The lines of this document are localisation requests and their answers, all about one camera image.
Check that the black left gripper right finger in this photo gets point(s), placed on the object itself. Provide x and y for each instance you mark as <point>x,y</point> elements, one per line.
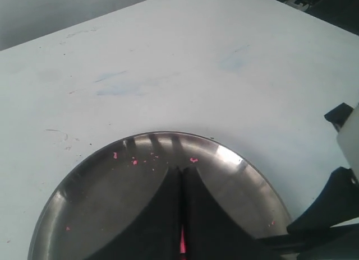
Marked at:
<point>209,232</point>

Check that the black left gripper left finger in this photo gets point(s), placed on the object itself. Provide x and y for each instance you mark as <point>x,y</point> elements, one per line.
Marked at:
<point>156,232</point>

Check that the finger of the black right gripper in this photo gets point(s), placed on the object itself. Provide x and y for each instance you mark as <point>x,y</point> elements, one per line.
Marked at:
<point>339,115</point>
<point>337,203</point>

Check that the pink sand mound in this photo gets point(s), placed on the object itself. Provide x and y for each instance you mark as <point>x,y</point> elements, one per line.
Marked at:
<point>182,247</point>

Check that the black knife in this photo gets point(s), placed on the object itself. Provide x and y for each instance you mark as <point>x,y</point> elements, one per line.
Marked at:
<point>291,243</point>

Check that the round steel plate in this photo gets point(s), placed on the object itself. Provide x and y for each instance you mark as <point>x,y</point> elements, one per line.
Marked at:
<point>107,190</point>

